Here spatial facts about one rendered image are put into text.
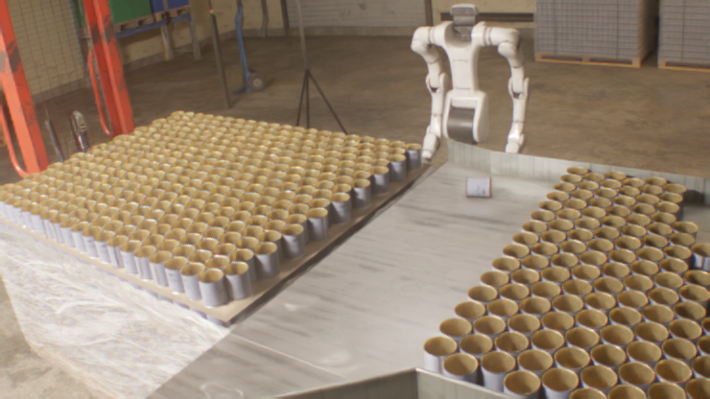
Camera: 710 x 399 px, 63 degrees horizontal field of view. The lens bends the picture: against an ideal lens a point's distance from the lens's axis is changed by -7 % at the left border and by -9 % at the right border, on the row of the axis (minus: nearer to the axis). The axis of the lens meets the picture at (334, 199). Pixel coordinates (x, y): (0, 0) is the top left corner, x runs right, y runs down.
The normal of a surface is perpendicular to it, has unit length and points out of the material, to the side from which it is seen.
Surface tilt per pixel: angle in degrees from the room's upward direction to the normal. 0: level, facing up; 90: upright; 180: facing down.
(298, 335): 0
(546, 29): 92
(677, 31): 90
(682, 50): 91
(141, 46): 90
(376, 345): 0
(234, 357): 0
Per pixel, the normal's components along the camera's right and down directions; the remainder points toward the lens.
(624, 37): -0.58, 0.36
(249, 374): -0.12, -0.91
